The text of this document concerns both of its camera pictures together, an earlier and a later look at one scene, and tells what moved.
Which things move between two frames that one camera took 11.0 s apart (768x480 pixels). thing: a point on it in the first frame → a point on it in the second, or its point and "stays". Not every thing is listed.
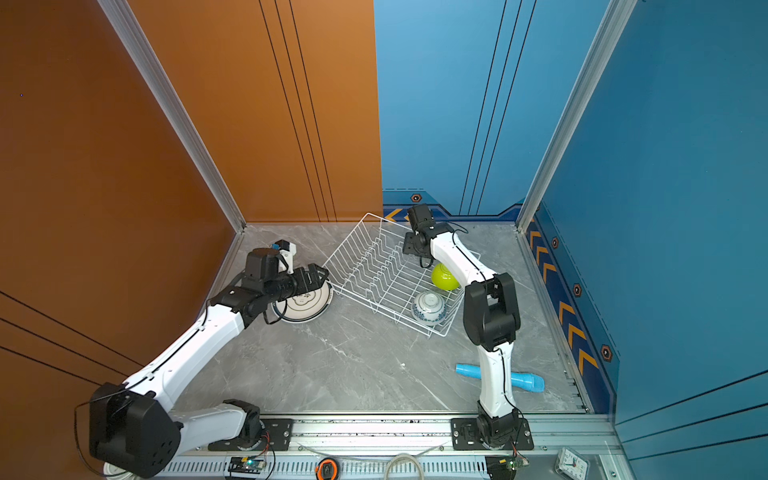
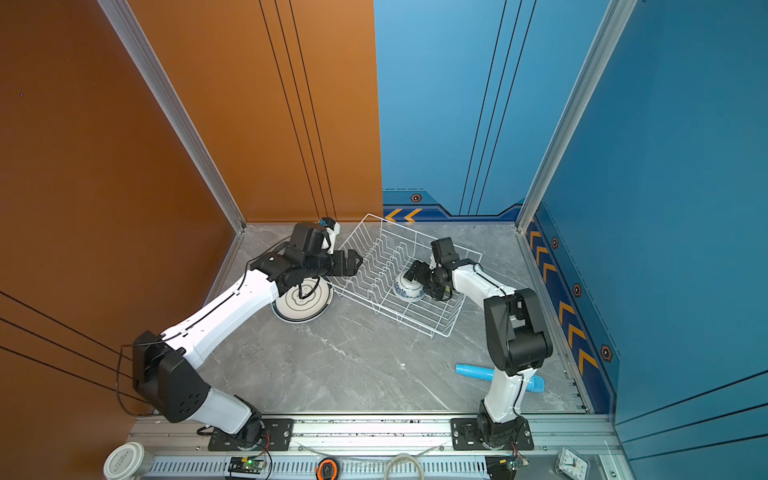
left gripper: (315, 281) → (352, 265)
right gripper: (408, 244) → (420, 277)
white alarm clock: (571, 464) stays
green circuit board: (242, 464) stays
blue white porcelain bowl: (429, 307) → (407, 290)
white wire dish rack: (368, 264) stays
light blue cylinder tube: (529, 382) stays
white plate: (305, 306) stays
